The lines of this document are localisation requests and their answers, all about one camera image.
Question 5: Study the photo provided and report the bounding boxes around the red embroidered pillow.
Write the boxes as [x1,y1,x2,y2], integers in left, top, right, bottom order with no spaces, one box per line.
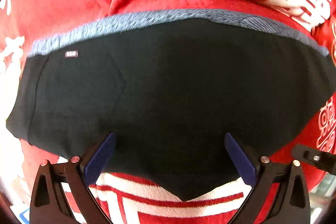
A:
[311,11,336,65]

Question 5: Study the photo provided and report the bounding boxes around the black pants with blue trim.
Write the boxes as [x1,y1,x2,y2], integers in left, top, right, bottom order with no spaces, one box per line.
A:
[6,10,335,200]

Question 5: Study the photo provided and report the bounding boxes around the red blanket with white characters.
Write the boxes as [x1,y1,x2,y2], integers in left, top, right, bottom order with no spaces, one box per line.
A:
[1,0,335,223]

